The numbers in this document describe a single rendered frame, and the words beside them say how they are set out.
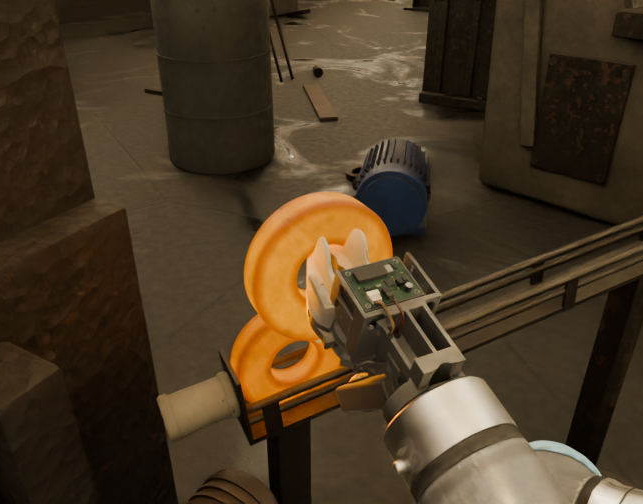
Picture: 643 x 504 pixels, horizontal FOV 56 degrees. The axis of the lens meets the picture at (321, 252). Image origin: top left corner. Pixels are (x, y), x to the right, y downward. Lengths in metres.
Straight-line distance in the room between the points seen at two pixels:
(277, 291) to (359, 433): 1.12
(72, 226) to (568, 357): 1.60
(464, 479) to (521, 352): 1.60
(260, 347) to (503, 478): 0.40
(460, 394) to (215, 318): 1.69
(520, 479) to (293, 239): 0.28
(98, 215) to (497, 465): 0.57
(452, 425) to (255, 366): 0.37
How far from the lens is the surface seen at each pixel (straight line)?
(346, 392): 0.56
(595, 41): 2.74
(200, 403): 0.76
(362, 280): 0.48
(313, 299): 0.55
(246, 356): 0.74
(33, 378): 0.68
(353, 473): 1.58
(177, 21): 3.05
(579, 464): 0.63
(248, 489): 0.87
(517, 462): 0.43
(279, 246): 0.56
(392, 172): 2.35
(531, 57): 2.82
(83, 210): 0.83
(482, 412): 0.44
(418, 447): 0.44
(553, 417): 1.82
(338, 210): 0.57
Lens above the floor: 1.21
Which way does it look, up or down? 30 degrees down
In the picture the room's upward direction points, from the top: straight up
